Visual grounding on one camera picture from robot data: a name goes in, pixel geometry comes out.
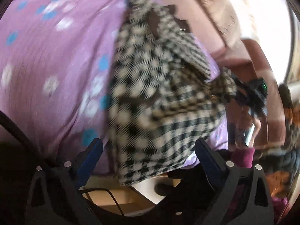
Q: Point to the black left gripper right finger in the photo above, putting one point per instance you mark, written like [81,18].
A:
[214,173]

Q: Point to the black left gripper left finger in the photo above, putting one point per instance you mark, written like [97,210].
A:
[71,174]

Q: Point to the black cream plaid jacket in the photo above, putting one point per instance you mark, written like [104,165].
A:
[162,97]

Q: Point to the purple floral bed sheet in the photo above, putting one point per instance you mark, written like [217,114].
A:
[57,62]

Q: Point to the beige striped pillow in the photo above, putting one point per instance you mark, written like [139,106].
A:
[224,18]

